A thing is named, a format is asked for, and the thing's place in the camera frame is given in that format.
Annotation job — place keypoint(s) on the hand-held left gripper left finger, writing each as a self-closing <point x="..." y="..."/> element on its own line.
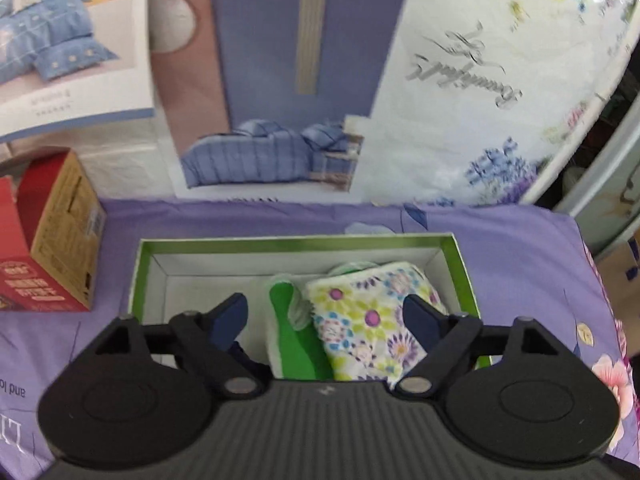
<point x="227" y="317"/>

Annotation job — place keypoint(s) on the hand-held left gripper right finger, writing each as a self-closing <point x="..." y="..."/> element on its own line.
<point x="422" y="317"/>

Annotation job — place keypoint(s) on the floral print cloth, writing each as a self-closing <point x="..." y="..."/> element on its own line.
<point x="360" y="320"/>

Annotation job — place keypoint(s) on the green and white cloth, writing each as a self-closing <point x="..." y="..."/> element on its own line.
<point x="295" y="347"/>

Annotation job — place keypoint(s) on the green-rimmed cardboard box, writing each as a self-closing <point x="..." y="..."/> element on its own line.
<point x="300" y="245"/>

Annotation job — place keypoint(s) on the purple floral bedsheet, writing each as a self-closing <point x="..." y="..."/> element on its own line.
<point x="525" y="270"/>

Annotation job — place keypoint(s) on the large floral bedding package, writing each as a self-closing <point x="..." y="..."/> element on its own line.
<point x="450" y="135"/>

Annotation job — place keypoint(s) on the brown cardboard box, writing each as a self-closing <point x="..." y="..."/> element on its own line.
<point x="622" y="275"/>

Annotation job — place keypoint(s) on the red carton box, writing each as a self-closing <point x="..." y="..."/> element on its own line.
<point x="20" y="240"/>

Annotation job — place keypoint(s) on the bedding package with blue pillows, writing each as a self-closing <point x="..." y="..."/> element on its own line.
<point x="65" y="85"/>

